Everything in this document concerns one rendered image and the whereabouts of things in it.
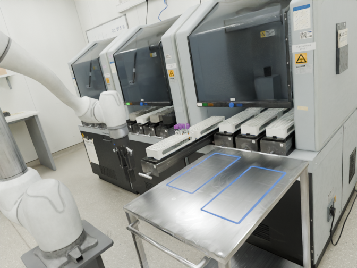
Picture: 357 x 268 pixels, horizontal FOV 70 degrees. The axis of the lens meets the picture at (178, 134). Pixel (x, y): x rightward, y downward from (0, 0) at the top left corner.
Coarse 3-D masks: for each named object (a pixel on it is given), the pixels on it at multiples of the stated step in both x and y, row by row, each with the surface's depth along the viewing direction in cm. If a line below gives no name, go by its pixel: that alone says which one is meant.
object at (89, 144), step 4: (84, 140) 299; (88, 140) 292; (92, 140) 283; (88, 144) 295; (92, 144) 286; (88, 148) 299; (92, 148) 290; (88, 152) 303; (92, 152) 294; (92, 156) 299; (96, 156) 291; (92, 160) 302; (96, 160) 295
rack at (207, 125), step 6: (204, 120) 169; (210, 120) 167; (216, 120) 164; (222, 120) 171; (192, 126) 161; (198, 126) 159; (204, 126) 158; (210, 126) 167; (216, 126) 164; (198, 132) 151; (204, 132) 163
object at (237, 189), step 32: (224, 160) 115; (256, 160) 110; (288, 160) 104; (160, 192) 98; (192, 192) 94; (224, 192) 90; (256, 192) 87; (160, 224) 79; (192, 224) 77; (224, 224) 74; (256, 224) 73; (224, 256) 63; (256, 256) 128
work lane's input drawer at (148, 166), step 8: (208, 136) 155; (192, 144) 147; (200, 144) 151; (176, 152) 138; (184, 152) 141; (192, 152) 146; (144, 160) 135; (152, 160) 131; (160, 160) 131; (168, 160) 133; (176, 160) 137; (144, 168) 137; (152, 168) 131; (160, 168) 130; (144, 176) 131
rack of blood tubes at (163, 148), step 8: (176, 136) 147; (184, 136) 146; (192, 136) 148; (160, 144) 138; (168, 144) 137; (176, 144) 145; (184, 144) 144; (152, 152) 132; (160, 152) 131; (168, 152) 135
